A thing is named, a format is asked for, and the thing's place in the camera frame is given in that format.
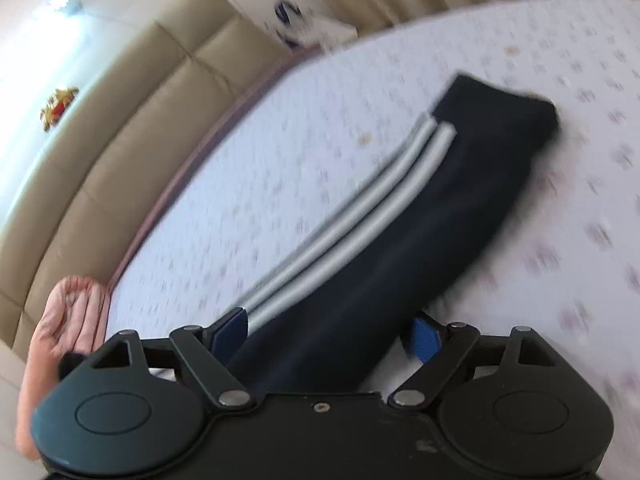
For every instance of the bright wall lamp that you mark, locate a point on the bright wall lamp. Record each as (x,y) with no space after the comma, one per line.
(62,2)

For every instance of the beige padded headboard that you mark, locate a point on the beige padded headboard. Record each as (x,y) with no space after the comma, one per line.
(125,125)

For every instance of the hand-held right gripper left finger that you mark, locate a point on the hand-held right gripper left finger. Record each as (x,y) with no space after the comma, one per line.
(229,332)

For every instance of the red and gold wall ornament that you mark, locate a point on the red and gold wall ornament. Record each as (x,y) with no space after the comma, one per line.
(57,105)

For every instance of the navy pants with white stripes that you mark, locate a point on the navy pants with white stripes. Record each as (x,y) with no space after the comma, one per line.
(400,220)

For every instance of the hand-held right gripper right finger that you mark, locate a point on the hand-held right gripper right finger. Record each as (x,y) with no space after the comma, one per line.
(424,341)

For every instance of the white box with blue print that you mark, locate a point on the white box with blue print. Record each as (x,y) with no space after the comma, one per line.
(305,22)

